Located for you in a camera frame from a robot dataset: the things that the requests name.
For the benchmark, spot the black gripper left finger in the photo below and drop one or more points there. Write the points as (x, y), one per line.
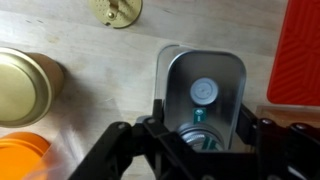
(158, 111)

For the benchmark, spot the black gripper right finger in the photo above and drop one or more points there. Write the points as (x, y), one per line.
(246, 121)

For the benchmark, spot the rectangular silver metal tin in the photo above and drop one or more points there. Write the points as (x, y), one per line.
(206, 70)

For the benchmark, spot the wooden cutting board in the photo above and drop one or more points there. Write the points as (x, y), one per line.
(290, 115)

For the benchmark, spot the red ribbed silicone mat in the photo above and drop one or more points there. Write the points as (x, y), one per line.
(296, 53)

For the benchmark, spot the orange round plastic lid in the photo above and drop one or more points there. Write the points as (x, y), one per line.
(18, 155)

